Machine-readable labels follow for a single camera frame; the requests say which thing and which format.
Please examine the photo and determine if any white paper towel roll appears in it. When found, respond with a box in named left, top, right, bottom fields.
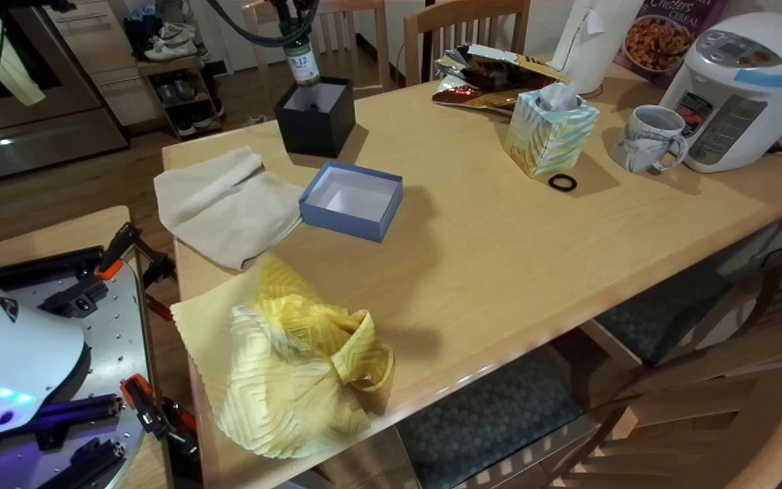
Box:
left=551, top=0, right=645, bottom=94

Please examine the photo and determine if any cereal box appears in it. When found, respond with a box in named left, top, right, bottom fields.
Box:
left=616, top=0, right=727, bottom=83

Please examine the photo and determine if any wooden chair foreground right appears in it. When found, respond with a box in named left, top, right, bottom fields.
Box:
left=544, top=365, right=782, bottom=489

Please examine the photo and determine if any shoe rack with shoes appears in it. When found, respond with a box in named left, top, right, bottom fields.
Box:
left=111, top=0, right=225, bottom=139

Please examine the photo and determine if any yellow crumpled cloth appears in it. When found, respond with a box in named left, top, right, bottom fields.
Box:
left=217, top=256, right=393, bottom=460

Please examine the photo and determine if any blue open box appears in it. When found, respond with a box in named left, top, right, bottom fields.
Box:
left=298, top=162, right=403, bottom=241

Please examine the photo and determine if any wooden chair cushioned near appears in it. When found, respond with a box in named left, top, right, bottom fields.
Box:
left=400, top=241, right=782, bottom=489

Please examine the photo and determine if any white rice cooker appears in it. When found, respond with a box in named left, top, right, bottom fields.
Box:
left=664, top=10, right=782, bottom=172

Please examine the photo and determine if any pile of snack packets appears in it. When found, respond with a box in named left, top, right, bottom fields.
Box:
left=433, top=43, right=562, bottom=117

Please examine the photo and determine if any orange black clamp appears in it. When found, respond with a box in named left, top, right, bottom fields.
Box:
left=40, top=222, right=138, bottom=318
left=119, top=375, right=199, bottom=456

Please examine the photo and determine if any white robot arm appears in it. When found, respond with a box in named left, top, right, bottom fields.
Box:
left=0, top=222, right=138, bottom=434

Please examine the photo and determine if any beige folded cloth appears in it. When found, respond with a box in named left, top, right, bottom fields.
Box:
left=156, top=146, right=303, bottom=269

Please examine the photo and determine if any black rubber ring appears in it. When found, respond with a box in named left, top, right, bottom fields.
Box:
left=546, top=172, right=582, bottom=196

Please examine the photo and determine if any patterned tissue box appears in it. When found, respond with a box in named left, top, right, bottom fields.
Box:
left=506, top=82, right=600, bottom=176

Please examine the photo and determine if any wooden chair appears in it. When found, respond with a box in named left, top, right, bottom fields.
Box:
left=403, top=0, right=529, bottom=83
left=241, top=0, right=393, bottom=102

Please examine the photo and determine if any black open box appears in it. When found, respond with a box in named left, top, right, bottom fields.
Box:
left=275, top=75, right=355, bottom=157

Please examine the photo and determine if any wooden chair far left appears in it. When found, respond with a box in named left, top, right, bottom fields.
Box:
left=241, top=0, right=393, bottom=102

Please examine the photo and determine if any orange black clamp lower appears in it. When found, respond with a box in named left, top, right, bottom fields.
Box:
left=119, top=375, right=199, bottom=456

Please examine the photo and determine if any orange black clamp upper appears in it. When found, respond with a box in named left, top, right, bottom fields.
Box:
left=40, top=222, right=138, bottom=318

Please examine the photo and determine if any white mug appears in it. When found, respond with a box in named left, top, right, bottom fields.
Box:
left=615, top=102, right=688, bottom=174

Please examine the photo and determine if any green cap small bottle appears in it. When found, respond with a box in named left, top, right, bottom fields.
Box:
left=282, top=29, right=320, bottom=87

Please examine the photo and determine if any wooden chair far right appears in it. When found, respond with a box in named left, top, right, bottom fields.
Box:
left=403, top=0, right=529, bottom=83

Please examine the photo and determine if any metal robot mounting plate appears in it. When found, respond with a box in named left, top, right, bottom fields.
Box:
left=0, top=269, right=150, bottom=489

